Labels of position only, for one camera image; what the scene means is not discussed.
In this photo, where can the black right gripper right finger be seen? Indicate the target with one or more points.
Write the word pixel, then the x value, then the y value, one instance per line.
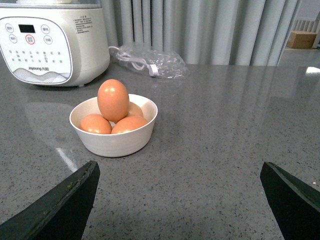
pixel 294 204

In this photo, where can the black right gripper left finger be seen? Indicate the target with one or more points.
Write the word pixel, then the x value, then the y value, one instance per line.
pixel 60 214

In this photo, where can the brown egg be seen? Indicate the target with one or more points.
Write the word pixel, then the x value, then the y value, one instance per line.
pixel 134 110
pixel 128 124
pixel 96 124
pixel 113 100

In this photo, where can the brown cardboard box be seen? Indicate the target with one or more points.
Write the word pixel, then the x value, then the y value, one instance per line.
pixel 301 40

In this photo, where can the white round bowl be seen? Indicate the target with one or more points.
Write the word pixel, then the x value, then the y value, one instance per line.
pixel 115 145

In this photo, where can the white Joyoung cooker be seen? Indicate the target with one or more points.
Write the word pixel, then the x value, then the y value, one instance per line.
pixel 60 43

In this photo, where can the clear plastic bag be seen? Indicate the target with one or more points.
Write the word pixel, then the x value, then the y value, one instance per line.
pixel 145 60

